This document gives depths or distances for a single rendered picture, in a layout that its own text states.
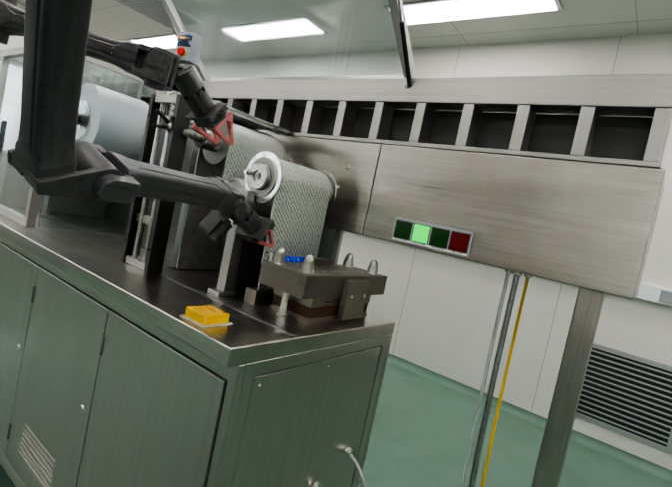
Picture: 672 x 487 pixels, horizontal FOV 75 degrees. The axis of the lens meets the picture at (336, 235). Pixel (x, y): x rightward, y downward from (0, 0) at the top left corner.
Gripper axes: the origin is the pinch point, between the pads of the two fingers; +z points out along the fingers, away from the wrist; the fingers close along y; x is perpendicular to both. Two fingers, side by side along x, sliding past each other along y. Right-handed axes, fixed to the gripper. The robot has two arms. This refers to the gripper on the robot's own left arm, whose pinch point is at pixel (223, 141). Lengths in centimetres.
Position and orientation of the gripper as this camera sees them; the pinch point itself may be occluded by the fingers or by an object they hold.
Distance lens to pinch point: 120.3
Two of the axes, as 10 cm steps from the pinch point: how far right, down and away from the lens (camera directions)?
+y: 7.8, 1.8, -5.9
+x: 5.3, -7.0, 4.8
